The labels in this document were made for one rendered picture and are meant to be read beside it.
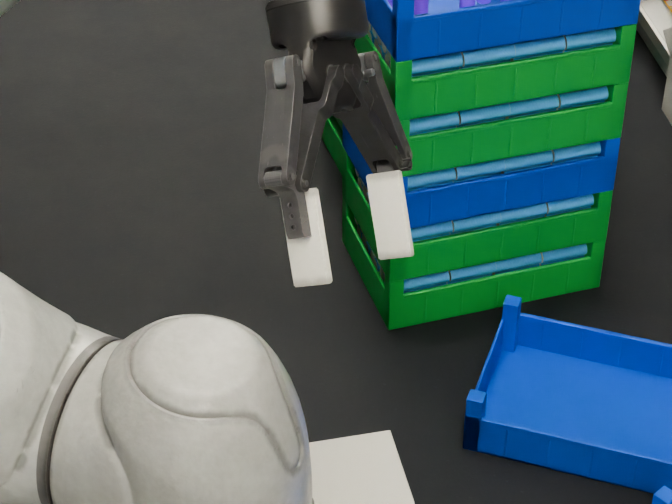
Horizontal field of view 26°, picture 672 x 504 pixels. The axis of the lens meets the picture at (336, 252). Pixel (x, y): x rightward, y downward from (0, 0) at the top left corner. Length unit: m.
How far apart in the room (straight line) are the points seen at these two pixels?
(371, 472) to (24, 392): 0.38
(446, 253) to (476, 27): 0.32
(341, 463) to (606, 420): 0.50
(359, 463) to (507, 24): 0.57
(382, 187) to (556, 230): 0.74
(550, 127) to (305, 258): 0.78
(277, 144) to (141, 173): 1.16
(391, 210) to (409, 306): 0.71
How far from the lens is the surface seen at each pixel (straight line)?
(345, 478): 1.37
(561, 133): 1.80
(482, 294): 1.91
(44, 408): 1.15
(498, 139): 1.76
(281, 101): 1.05
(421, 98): 1.69
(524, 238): 1.87
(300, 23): 1.08
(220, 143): 2.24
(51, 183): 2.19
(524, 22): 1.69
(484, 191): 1.80
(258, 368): 1.09
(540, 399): 1.80
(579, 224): 1.90
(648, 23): 2.41
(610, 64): 1.78
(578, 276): 1.96
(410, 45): 1.65
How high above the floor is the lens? 1.24
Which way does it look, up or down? 38 degrees down
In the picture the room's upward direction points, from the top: straight up
